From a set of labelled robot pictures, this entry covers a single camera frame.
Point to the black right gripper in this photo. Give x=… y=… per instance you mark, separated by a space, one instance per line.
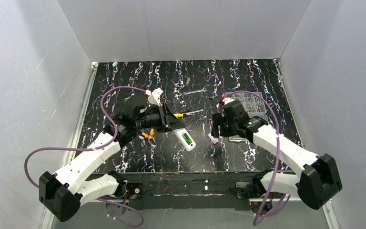
x=217 y=125

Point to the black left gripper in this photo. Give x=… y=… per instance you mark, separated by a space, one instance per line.
x=165 y=117

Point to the white remote control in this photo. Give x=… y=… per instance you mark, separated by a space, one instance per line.
x=178 y=133

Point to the white remote battery cover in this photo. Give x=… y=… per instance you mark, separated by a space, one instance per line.
x=213 y=140

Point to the green battery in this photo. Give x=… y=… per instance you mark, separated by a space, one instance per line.
x=187 y=138

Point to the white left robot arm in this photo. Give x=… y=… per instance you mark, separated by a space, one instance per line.
x=67 y=189

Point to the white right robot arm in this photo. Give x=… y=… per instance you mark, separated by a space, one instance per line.
x=315 y=179

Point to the clear plastic screw organizer box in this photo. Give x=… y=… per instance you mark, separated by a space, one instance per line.
x=250 y=112

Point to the silver wrench upper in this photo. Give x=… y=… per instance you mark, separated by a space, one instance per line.
x=193 y=92

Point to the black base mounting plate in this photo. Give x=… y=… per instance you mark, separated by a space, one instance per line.
x=186 y=190

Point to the yellow handled screwdriver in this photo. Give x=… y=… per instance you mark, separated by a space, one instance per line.
x=179 y=115

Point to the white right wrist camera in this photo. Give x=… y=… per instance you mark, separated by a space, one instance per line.
x=225 y=100

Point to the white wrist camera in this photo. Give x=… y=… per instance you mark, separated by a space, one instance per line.
x=154 y=97
x=225 y=100

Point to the orange handled pliers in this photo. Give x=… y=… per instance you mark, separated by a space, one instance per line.
x=150 y=137

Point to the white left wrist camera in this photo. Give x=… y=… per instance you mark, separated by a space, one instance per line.
x=154 y=97

